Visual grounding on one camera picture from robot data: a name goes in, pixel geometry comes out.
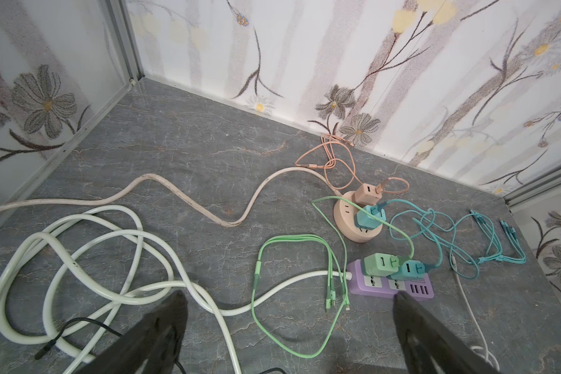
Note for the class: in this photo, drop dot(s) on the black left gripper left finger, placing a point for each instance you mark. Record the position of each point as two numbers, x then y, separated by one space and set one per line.
151 346

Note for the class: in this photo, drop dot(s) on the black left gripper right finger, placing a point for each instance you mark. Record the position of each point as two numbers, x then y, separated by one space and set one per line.
427 345

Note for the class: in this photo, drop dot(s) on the teal charger plug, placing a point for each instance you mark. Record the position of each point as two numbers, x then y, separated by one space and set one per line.
370 217
411 270

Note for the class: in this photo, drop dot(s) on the purple power strip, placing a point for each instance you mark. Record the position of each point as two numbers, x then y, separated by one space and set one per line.
384 287

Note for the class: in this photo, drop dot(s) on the green charger plug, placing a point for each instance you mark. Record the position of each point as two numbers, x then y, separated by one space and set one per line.
380 265

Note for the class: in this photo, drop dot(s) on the pink charger plug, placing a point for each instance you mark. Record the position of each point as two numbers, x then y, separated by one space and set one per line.
366 195

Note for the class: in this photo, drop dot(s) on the round pink power socket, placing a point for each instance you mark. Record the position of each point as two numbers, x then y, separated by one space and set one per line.
345 215

